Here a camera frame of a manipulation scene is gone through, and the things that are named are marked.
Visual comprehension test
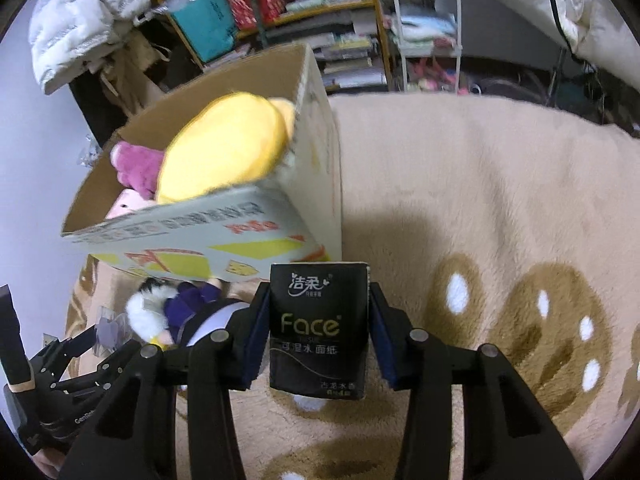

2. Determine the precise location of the doll with white fur collar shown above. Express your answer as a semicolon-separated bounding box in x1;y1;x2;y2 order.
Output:
125;280;251;352

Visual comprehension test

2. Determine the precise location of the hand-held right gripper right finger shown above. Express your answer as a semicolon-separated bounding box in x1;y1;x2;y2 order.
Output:
367;282;586;480

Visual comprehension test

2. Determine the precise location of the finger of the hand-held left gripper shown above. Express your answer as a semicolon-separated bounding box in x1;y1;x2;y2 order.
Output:
0;285;34;396
30;336;138;411

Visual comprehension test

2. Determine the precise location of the pink pig plush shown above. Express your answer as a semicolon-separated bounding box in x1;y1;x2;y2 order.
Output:
105;189;156;220

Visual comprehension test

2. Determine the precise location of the wooden shelf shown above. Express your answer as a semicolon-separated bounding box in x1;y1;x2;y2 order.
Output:
134;0;397;94

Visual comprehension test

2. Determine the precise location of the black tissue pack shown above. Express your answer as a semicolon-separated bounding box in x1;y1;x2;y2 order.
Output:
269;261;372;401

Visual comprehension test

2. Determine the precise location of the pile of papers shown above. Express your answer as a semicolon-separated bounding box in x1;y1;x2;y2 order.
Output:
265;10;389;93

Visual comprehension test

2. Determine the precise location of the printed cardboard box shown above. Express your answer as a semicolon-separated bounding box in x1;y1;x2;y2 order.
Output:
61;42;343;283

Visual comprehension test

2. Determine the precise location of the white mattress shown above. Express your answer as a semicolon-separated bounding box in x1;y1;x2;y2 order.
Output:
470;0;640;139

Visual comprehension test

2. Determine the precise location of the light blue cloth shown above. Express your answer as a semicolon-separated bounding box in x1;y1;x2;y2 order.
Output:
400;15;459;44

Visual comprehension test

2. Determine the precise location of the magenta plush toy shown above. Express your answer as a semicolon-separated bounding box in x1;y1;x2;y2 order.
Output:
110;141;166;200

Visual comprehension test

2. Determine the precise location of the beige printed blanket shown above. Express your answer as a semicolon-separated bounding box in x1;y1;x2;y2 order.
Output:
65;92;640;480

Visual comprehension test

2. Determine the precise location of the green pole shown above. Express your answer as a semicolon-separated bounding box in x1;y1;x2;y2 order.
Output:
240;0;269;54

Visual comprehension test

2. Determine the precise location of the stack of books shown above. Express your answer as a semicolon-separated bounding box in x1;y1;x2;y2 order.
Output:
202;42;252;72

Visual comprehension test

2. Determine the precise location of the clear plastic wrap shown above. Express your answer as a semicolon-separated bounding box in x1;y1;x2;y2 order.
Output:
149;0;222;17

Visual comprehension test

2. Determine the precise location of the small clear plastic pouch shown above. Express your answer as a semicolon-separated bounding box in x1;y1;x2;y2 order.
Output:
95;305;132;356

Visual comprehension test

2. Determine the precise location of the white plastic bag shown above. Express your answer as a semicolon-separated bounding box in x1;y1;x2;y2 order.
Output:
81;134;109;170

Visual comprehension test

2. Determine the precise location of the yellow round plush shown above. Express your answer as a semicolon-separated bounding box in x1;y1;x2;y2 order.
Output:
157;91;296;205

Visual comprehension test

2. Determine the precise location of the white puffer jacket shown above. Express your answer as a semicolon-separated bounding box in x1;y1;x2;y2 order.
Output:
27;0;152;96

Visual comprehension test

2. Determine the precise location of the beige coat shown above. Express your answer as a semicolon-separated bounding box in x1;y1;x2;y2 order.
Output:
99;30;172;117

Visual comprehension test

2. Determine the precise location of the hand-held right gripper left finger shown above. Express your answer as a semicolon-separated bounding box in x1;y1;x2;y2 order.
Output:
60;282;273;480

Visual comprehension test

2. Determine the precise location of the teal bag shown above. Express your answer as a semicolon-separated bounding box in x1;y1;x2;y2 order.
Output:
170;0;239;64

